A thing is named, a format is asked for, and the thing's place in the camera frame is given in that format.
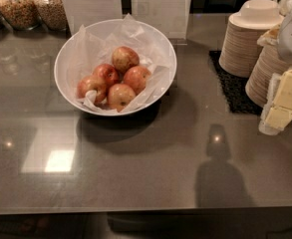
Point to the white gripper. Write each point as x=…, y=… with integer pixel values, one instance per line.
x=278, y=110

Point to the red apple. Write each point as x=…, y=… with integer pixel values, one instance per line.
x=108, y=73
x=92, y=83
x=136, y=77
x=123, y=58
x=119, y=96

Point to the white bowl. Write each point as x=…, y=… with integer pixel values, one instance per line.
x=69, y=53

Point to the black mesh mat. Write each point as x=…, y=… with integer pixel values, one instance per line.
x=233, y=88

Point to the front stack paper bowls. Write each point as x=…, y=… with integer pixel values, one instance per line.
x=268, y=63

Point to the stack paper bowls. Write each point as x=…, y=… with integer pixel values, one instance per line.
x=268, y=63
x=240, y=50

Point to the rear stack paper bowls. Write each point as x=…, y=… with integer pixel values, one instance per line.
x=240, y=50

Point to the white paper liner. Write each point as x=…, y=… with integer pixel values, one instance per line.
x=92, y=47

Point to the left clear sign holder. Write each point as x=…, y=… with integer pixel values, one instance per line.
x=86, y=12

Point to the right glass cereal jar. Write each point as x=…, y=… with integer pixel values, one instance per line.
x=52, y=13

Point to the glass cereal jar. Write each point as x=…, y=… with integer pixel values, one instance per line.
x=52, y=13
x=20, y=14

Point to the middle glass cereal jar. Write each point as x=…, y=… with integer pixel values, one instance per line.
x=20, y=14

